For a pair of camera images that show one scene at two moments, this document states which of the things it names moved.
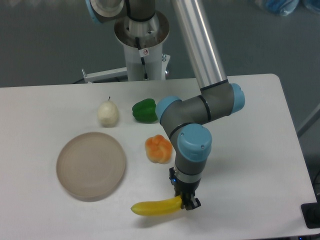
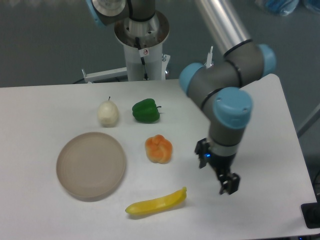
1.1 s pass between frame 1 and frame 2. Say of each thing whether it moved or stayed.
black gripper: moved
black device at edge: stayed
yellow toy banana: moved
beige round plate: stayed
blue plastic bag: stayed
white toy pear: stayed
